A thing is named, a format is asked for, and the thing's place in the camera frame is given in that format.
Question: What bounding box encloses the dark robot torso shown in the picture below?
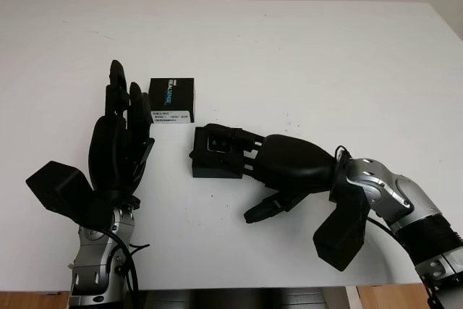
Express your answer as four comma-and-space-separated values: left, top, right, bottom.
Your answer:
139, 287, 348, 309

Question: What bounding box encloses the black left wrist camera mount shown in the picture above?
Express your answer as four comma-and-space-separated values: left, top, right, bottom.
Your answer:
25, 160, 113, 225

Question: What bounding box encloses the small silver depth camera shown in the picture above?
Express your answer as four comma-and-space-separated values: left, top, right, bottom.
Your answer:
206, 135, 234, 154

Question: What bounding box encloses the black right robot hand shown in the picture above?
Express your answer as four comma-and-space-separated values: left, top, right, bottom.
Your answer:
189, 124, 344, 224

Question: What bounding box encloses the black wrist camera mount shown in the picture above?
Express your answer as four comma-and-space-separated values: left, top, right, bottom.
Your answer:
25, 160, 113, 225
313, 174, 372, 273

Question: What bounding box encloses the black printed RealSense box lid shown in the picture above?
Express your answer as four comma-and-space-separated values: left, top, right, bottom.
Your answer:
148, 77, 196, 124

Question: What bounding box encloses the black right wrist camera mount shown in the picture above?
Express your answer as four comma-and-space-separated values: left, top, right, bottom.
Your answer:
313, 174, 372, 273

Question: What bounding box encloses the black box base foam insert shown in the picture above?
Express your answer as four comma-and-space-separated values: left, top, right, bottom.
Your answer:
189, 127, 244, 179

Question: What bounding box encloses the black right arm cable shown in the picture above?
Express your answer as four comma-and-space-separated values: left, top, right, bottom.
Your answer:
334, 145, 395, 232

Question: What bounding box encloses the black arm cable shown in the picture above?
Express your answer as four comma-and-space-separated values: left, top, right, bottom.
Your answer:
104, 229, 151, 309
334, 145, 395, 232

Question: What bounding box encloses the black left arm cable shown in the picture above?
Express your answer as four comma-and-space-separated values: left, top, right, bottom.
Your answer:
104, 229, 151, 309

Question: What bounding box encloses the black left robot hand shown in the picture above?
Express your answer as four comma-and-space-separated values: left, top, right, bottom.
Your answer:
88, 59, 156, 211

